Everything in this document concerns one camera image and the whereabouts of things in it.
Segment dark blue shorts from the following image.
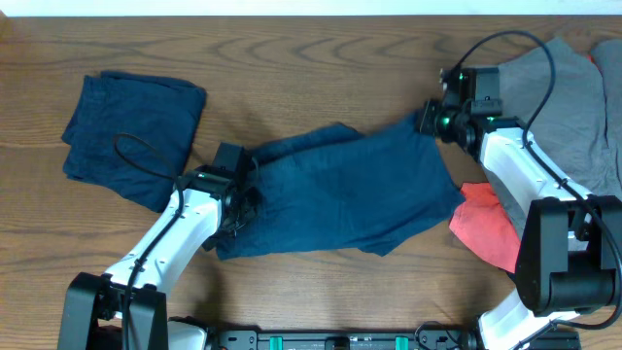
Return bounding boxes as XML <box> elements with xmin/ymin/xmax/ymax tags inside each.
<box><xmin>216</xmin><ymin>113</ymin><xmax>464</xmax><ymax>260</ymax></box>

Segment folded dark blue garment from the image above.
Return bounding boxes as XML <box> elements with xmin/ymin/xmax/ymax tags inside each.
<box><xmin>61</xmin><ymin>71</ymin><xmax>207</xmax><ymax>212</ymax></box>

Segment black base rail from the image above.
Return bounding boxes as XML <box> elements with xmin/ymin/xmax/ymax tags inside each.
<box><xmin>167</xmin><ymin>315</ymin><xmax>582</xmax><ymax>350</ymax></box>

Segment grey shorts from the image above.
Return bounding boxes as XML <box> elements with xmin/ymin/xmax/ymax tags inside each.
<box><xmin>499</xmin><ymin>38</ymin><xmax>621</xmax><ymax>197</ymax></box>

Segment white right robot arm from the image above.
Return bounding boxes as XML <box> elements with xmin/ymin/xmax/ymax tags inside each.
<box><xmin>415</xmin><ymin>99</ymin><xmax>621</xmax><ymax>349</ymax></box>

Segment grey garment at edge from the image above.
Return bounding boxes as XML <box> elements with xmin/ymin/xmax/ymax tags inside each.
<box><xmin>591</xmin><ymin>39</ymin><xmax>621</xmax><ymax>147</ymax></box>

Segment red cloth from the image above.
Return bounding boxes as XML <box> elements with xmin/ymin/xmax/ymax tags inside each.
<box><xmin>449</xmin><ymin>183</ymin><xmax>520</xmax><ymax>274</ymax></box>

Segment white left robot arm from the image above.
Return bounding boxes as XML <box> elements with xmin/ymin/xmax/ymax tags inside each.
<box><xmin>57</xmin><ymin>167</ymin><xmax>253</xmax><ymax>349</ymax></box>

